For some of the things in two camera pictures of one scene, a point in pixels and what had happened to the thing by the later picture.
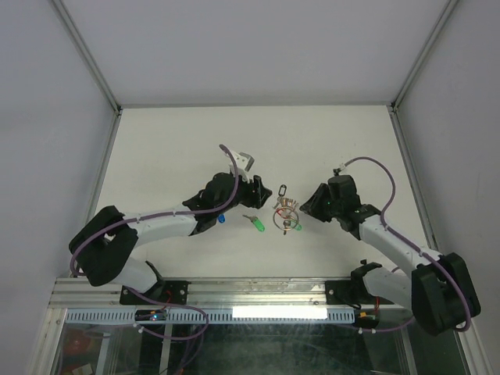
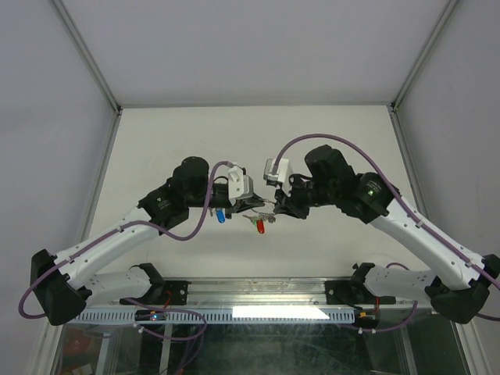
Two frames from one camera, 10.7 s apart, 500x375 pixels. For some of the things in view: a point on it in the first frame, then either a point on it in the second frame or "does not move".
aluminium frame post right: [448, 8] does not move
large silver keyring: [280, 209] to [270, 217]
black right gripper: [311, 206] to [287, 205]
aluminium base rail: [82, 294] does not move
